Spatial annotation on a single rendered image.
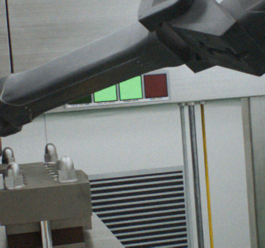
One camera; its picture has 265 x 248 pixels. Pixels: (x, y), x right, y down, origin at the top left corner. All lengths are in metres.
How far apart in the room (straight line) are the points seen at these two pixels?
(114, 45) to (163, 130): 3.19
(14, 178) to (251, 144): 0.82
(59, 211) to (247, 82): 0.65
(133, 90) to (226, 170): 2.62
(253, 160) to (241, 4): 1.17
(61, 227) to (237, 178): 2.97
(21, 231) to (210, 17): 0.67
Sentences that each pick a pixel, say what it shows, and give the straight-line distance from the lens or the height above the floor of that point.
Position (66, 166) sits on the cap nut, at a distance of 1.23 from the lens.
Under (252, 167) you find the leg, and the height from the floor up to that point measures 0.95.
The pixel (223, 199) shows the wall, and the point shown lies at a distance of 4.17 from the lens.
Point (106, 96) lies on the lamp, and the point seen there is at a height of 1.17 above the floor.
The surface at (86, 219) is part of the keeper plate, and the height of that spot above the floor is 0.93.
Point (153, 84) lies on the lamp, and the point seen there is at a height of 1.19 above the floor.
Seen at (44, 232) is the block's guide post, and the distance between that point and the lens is 1.24.
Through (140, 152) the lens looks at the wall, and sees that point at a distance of 3.99.
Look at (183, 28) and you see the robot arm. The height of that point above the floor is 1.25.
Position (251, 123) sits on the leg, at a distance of 1.84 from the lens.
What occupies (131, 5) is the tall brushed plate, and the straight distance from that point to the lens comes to 1.59.
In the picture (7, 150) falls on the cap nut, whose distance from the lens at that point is 1.54.
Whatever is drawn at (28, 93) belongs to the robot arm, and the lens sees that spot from 0.93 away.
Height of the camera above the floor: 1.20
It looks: 3 degrees down
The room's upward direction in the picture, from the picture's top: 4 degrees counter-clockwise
